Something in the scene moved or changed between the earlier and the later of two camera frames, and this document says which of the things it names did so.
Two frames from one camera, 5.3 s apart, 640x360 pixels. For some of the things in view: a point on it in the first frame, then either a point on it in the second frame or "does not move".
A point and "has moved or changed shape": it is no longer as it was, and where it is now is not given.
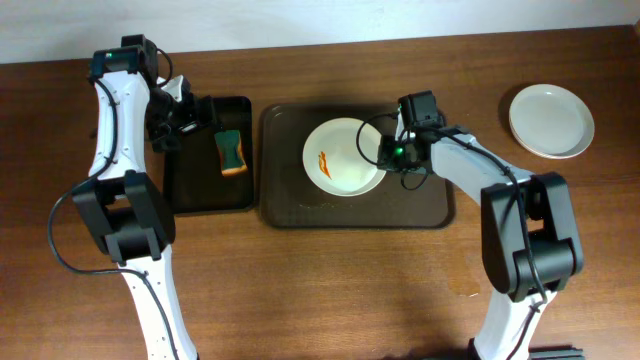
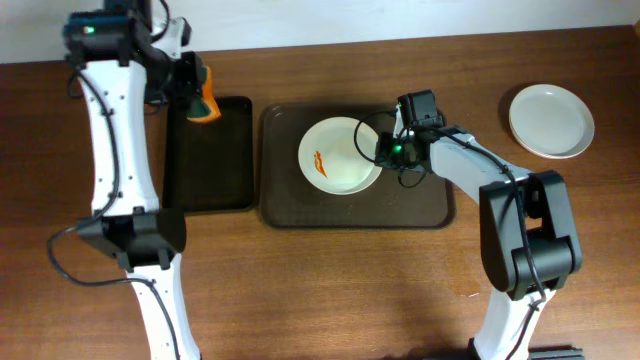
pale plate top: x=551 y=121 does not move
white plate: x=332 y=161 does not move
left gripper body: x=201 y=115 → x=192 y=80
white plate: x=551 y=121 does not move
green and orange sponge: x=229 y=145 has moved or changed shape
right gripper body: x=385 y=155 does not move
